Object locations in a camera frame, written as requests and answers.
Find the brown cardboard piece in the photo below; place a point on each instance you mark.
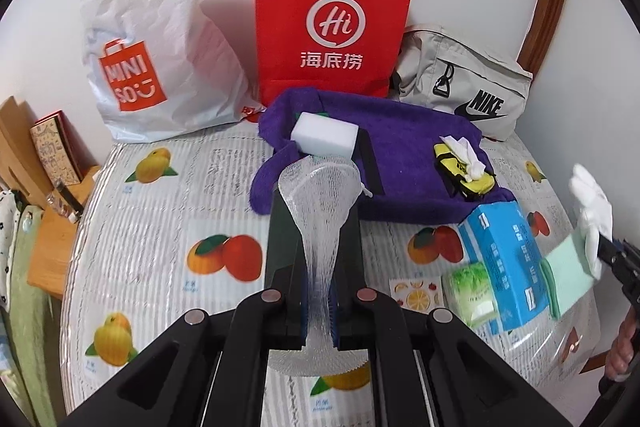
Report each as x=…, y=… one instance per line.
x=15, y=142

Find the person's right hand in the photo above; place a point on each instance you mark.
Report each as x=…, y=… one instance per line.
x=620, y=347

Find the white plastic shopping bag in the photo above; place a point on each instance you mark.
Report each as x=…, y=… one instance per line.
x=155, y=42

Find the yellow and black sock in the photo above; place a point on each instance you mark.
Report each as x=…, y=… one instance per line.
x=457, y=169

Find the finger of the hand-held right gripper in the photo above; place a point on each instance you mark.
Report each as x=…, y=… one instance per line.
x=620, y=254

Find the blue tissue box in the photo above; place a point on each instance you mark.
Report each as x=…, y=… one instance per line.
x=505, y=267

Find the grey waist bag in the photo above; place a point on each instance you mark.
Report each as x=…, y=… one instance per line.
x=465, y=82

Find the small green packet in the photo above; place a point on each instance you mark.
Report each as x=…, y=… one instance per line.
x=322, y=113

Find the fruit print bed sheet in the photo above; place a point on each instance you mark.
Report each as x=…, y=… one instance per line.
x=165, y=207

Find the green tissue pack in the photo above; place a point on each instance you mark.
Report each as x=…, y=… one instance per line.
x=472, y=294

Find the white dotted cloth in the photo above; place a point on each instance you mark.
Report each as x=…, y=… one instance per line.
x=10, y=247

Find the patterned brown box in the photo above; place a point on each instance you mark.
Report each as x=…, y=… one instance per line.
x=57, y=147

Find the white glove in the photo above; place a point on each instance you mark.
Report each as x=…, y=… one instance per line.
x=592, y=207

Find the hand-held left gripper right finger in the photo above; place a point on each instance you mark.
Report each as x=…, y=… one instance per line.
x=340, y=327

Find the dark green gift box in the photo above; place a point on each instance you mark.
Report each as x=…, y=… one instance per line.
x=282, y=252

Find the fruit sticker sheet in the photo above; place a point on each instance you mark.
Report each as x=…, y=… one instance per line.
x=417, y=294

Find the wooden bedside table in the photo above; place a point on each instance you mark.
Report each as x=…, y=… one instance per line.
x=55, y=247

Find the red paper shopping bag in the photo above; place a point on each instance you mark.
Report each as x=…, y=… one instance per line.
x=335, y=22

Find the white foam sponge block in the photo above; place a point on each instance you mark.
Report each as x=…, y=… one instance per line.
x=325, y=133

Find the white foam mesh net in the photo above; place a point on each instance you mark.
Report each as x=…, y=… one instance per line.
x=322, y=207

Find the light green cloth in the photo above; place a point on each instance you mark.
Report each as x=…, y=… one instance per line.
x=30, y=332

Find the purple towel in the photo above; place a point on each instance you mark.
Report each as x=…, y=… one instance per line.
x=405, y=157

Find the crumpled white tissue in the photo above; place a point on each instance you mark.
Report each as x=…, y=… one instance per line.
x=465, y=154

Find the clear plastic bag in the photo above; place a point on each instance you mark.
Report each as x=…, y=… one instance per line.
x=545, y=347

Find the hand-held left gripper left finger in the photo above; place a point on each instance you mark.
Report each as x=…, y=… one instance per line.
x=295, y=327

